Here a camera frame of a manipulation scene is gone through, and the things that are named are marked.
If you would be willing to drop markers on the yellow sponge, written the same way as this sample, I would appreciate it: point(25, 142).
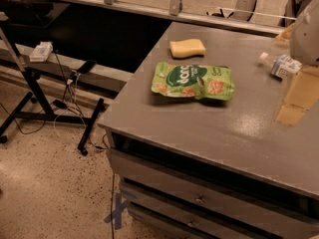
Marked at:
point(186, 48)

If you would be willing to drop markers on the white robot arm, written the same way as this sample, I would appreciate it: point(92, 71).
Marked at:
point(304, 41)

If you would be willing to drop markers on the grey drawer cabinet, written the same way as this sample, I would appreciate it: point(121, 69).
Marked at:
point(213, 170)

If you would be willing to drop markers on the green snack pouch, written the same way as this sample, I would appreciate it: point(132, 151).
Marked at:
point(193, 81)

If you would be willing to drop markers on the black smartphone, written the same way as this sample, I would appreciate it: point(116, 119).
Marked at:
point(87, 67)

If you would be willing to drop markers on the black power adapter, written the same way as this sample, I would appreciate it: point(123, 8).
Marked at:
point(60, 105)

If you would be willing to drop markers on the grey metal railing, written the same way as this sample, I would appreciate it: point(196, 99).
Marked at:
point(264, 16)

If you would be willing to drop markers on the clear plastic water bottle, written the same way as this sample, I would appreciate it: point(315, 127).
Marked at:
point(280, 66)

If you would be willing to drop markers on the white box on ledge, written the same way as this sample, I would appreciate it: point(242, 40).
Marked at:
point(41, 52)

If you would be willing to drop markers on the black rolling stand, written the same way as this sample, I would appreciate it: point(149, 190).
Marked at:
point(38, 13)

